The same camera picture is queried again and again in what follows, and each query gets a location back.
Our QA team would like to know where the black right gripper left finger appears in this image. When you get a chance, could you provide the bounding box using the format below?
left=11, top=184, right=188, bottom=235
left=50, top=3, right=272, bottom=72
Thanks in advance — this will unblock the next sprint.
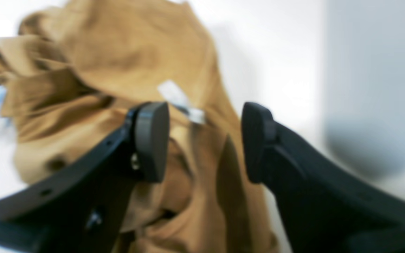
left=0, top=102, right=170, bottom=253

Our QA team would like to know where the brown t-shirt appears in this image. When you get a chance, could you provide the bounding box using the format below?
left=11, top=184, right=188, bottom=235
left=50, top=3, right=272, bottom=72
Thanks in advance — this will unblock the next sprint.
left=0, top=0, right=279, bottom=253

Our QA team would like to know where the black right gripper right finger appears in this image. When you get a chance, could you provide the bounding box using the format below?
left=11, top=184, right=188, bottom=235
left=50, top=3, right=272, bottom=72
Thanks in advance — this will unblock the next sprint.
left=241, top=102, right=405, bottom=253

